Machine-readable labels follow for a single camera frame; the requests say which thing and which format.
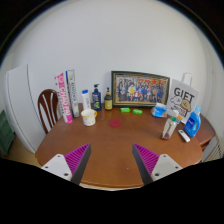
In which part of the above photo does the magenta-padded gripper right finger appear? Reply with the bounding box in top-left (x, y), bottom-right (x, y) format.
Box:
top-left (131, 143), bottom-right (184, 186)

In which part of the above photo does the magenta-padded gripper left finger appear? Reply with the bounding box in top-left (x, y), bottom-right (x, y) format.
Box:
top-left (40, 143), bottom-right (92, 186)

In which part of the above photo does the clear green-labelled plastic bottle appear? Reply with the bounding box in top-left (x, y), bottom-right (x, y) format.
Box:
top-left (161, 109), bottom-right (180, 140)

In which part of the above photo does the white remote control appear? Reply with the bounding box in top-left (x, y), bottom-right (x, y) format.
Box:
top-left (177, 129), bottom-right (191, 143)

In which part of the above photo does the flat round red coaster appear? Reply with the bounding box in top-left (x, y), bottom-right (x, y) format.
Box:
top-left (108, 119), bottom-right (122, 128)

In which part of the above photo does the blue tissue pack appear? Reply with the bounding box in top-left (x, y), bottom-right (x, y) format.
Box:
top-left (150, 102), bottom-right (168, 119)

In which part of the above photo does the blue detergent bottle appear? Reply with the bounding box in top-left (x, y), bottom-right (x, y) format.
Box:
top-left (183, 105), bottom-right (203, 138)

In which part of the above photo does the white bottle with blue cap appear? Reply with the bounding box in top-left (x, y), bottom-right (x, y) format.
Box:
top-left (81, 89), bottom-right (92, 111)

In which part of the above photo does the dark blue pump bottle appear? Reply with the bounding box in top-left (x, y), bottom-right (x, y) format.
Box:
top-left (91, 83), bottom-right (103, 112)

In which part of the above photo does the pink shuttlecock tube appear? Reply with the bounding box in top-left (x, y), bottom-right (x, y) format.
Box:
top-left (54, 72), bottom-right (74, 125)

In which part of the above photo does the amber pump bottle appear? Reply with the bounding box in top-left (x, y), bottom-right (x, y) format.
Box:
top-left (104, 87), bottom-right (114, 111)

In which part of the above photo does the white and green shuttlecock tube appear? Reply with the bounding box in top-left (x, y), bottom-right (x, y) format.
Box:
top-left (65, 69), bottom-right (81, 118)

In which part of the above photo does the white radiator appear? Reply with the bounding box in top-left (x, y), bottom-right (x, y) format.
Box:
top-left (203, 134), bottom-right (224, 163)

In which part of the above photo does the brown wooden chair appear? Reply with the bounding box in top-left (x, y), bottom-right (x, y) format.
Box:
top-left (37, 88), bottom-right (63, 135)

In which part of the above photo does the framed group photo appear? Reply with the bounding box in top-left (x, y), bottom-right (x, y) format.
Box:
top-left (110, 70), bottom-right (171, 108)

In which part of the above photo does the white paper gift bag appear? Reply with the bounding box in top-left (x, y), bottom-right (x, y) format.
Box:
top-left (165, 72), bottom-right (200, 125)

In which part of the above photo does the green crate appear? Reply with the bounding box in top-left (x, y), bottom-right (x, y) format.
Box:
top-left (0, 109), bottom-right (16, 157)

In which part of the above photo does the white cup with yellow handle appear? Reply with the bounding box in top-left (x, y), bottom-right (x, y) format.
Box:
top-left (80, 108), bottom-right (98, 127)

